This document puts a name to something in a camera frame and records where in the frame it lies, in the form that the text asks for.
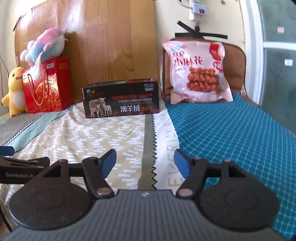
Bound pink and blue plush toy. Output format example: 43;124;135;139
20;28;68;67

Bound black tape strips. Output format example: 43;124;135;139
174;20;228;40

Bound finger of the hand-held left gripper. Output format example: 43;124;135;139
0;146;16;157
0;156;50;167

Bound yellow duck plush toy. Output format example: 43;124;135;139
1;67;28;117

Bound white power strip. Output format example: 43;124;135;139
177;0;212;21

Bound teal checked blanket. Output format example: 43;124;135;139
165;91;296;240

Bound white framed glass door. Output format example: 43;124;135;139
239;0;296;139

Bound beige patterned blanket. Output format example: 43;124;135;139
0;102;178;232

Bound large pink snack bag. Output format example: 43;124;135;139
161;38;234;105

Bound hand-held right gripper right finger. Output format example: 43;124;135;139
174;149;249;199

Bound pale green grid sheet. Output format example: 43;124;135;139
0;105;77;149

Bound red gift bag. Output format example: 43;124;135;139
21;58;75;114

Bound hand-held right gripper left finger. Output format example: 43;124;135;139
43;149;117;199

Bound wooden headboard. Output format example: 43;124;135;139
14;0;161;105

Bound black sheep print box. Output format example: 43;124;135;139
81;79;160;119

